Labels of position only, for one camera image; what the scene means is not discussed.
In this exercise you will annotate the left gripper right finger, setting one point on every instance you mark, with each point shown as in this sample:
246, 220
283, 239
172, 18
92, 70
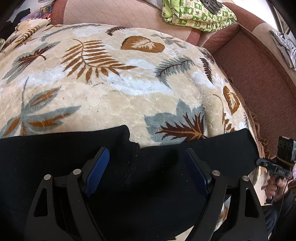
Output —
232, 210

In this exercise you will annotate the dark grey knit cloth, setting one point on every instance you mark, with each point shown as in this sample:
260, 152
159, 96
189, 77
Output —
213, 6

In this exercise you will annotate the black pants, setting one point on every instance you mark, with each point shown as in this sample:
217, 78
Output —
144, 194

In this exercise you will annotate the green white folded blanket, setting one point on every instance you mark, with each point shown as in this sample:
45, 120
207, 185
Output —
193, 14

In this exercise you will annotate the pink upholstered sofa bed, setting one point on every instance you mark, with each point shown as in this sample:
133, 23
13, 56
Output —
246, 54

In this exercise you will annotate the person right hand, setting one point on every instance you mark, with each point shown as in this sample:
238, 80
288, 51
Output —
276, 188

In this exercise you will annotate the leaf print fleece blanket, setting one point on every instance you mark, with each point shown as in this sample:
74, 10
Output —
86, 77

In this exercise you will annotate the person right forearm sleeve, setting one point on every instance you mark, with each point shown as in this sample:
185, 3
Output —
280, 218

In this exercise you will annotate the black garment in background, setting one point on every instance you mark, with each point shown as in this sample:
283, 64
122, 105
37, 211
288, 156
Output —
9, 26

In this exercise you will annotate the grey cloth on armrest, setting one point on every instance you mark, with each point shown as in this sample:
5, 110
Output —
285, 45

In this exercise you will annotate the colourful snack packets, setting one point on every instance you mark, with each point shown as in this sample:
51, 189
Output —
43, 13

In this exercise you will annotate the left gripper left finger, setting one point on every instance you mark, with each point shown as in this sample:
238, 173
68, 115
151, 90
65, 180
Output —
59, 209

